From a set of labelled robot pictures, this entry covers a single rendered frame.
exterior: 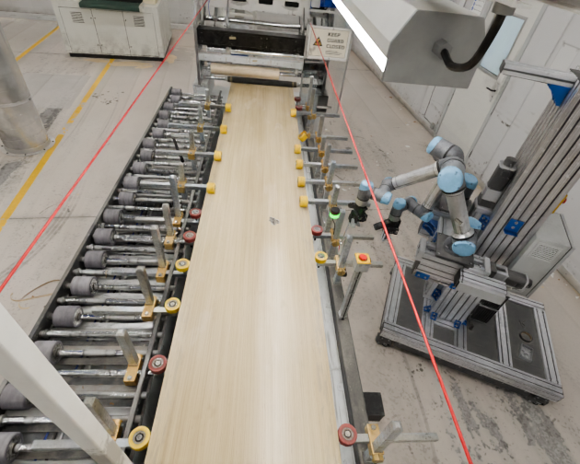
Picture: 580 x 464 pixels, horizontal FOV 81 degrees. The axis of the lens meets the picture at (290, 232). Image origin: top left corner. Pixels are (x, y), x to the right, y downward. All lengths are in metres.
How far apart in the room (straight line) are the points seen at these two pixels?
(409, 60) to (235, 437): 1.45
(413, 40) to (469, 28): 0.06
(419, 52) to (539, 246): 2.06
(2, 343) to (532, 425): 3.07
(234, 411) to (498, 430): 2.00
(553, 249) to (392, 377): 1.38
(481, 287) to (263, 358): 1.35
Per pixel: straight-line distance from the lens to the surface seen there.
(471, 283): 2.32
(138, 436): 1.65
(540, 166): 2.21
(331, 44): 4.35
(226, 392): 1.66
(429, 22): 0.48
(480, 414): 3.04
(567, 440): 3.34
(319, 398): 1.68
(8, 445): 1.89
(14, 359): 0.79
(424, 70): 0.50
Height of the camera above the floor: 2.44
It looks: 43 degrees down
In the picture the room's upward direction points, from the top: 8 degrees clockwise
